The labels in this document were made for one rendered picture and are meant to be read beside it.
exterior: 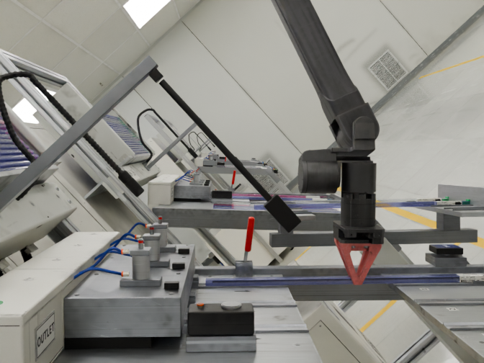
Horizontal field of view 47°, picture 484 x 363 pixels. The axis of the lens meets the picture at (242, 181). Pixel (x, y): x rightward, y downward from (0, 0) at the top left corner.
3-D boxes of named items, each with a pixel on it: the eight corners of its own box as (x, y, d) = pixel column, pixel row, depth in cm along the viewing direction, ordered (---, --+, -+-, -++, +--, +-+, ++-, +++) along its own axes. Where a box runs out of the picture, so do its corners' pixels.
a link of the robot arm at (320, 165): (374, 115, 89) (360, 129, 98) (304, 114, 89) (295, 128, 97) (378, 189, 88) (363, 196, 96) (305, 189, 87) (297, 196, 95)
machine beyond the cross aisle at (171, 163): (312, 211, 614) (195, 82, 600) (326, 221, 532) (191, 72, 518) (221, 294, 617) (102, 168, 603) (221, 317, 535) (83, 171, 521)
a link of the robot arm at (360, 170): (381, 156, 90) (371, 155, 95) (338, 156, 89) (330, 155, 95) (380, 199, 90) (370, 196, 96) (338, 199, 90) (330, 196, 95)
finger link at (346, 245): (340, 288, 90) (341, 230, 90) (331, 277, 98) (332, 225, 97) (382, 288, 91) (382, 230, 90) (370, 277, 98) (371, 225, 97)
